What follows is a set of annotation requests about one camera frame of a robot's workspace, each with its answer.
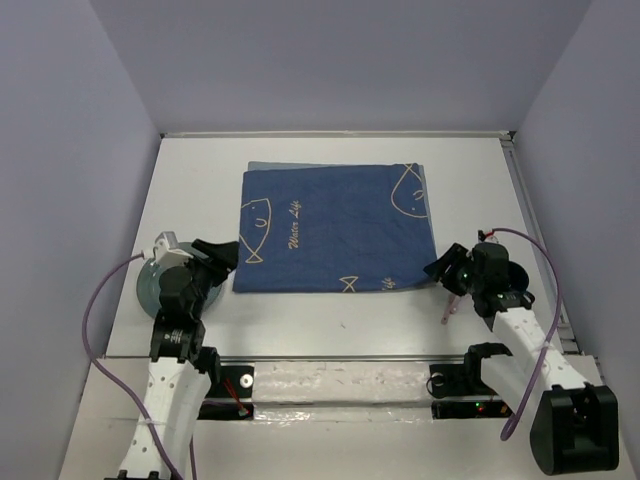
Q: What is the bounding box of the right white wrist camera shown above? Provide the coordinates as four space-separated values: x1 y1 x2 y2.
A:
477 230 500 244

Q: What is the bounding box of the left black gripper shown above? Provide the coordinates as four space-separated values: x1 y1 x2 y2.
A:
175 238 239 317

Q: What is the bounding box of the blue embroidered cloth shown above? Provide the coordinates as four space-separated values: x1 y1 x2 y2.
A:
233 164 437 293

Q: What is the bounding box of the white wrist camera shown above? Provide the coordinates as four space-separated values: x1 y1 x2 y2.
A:
141 231 193 268
477 230 500 244

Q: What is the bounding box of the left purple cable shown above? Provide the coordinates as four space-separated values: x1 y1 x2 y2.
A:
81 252 249 480

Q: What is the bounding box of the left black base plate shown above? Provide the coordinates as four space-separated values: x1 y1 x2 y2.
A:
198 364 255 421

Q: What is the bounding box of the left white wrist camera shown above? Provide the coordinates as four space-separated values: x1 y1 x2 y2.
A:
141 231 193 268

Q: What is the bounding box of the teal ceramic plate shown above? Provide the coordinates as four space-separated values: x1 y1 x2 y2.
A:
136 242 223 319

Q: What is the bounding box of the pink handled fork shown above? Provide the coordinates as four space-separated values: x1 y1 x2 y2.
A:
441 294 457 325

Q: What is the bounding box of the dark blue mug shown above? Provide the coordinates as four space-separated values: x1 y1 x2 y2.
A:
508 261 535 304

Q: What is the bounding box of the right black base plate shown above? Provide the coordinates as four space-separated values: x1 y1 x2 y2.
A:
426 364 511 420

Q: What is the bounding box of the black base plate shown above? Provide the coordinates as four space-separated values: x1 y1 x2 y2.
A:
198 364 255 421
426 364 511 420

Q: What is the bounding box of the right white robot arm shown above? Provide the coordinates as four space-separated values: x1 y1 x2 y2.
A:
424 241 620 476

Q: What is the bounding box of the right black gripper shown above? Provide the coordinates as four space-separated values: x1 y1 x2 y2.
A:
421 242 482 296

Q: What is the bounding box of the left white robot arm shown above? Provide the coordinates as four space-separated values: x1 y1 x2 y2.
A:
117 232 239 479

